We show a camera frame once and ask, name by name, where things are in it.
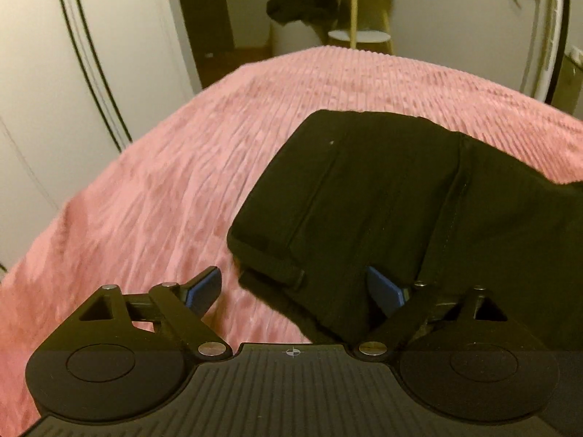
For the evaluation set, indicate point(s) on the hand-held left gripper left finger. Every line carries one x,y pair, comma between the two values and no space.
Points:
206,287

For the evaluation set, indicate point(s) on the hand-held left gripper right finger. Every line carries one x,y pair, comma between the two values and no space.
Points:
384,292

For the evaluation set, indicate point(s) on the black pants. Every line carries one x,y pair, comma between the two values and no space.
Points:
364,191

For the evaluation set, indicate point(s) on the pink ribbed blanket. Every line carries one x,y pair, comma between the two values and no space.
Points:
182,168

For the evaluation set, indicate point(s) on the white wardrobe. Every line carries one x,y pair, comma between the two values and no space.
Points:
45,77

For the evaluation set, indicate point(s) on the white laundry basket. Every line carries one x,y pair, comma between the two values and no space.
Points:
296,38

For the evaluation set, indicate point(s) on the dark brown door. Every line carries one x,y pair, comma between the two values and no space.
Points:
205,4

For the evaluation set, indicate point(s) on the white round side table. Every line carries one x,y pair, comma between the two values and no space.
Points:
360,9

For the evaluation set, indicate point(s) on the dark clothes pile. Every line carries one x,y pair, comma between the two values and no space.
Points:
303,2

